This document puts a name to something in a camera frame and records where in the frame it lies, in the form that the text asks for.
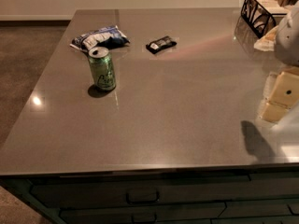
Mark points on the black rxbar chocolate wrapper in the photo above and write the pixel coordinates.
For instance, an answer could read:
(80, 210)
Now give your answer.
(160, 44)

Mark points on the green soda can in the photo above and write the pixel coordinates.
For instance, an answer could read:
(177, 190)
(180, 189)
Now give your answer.
(102, 68)

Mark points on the upper drawer with handle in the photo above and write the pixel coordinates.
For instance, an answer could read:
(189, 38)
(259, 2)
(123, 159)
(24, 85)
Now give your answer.
(110, 194)

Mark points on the lower drawer with handle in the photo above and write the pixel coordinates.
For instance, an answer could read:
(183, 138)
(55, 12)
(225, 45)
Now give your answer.
(144, 214)

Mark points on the blue white chip bag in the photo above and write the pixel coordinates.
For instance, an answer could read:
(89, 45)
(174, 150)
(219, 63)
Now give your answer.
(109, 37)

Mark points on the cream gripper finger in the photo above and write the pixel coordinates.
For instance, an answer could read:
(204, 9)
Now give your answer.
(273, 113)
(286, 90)

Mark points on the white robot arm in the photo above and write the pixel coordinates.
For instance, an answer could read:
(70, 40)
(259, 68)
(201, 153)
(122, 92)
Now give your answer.
(286, 50)

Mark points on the drawer with handle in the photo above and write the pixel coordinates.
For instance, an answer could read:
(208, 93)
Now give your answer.
(144, 214)
(110, 194)

